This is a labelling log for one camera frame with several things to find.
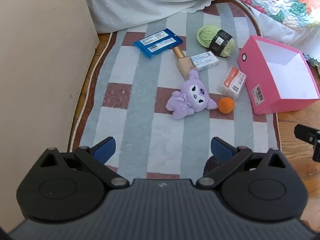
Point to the green yarn ball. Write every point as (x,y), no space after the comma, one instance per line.
(206,36)

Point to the small white blue box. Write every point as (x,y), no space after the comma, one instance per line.
(203,60)

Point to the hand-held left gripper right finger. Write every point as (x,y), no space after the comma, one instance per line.
(221,150)

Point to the pink cardboard box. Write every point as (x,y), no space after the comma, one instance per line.
(252,80)

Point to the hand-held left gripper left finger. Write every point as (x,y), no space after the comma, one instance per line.
(105,149)

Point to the orange ball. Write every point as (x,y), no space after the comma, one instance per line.
(226,105)

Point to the brown cardboard sheet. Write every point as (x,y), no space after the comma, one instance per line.
(37,67)

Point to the beige foundation bottle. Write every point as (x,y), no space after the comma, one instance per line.
(182,65)

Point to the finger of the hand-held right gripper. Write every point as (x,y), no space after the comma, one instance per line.
(306,132)

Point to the white bed skirt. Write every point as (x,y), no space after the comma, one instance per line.
(137,7)

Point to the blue wet wipes packet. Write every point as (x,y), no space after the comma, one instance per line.
(157,42)

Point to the striped checked rug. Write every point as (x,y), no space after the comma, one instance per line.
(140,80)

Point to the orange white tissue pack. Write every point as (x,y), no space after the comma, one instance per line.
(232,81)

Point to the blue grey paper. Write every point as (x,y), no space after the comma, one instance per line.
(311,60)

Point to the purple plush toy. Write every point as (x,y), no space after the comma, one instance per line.
(190,97)

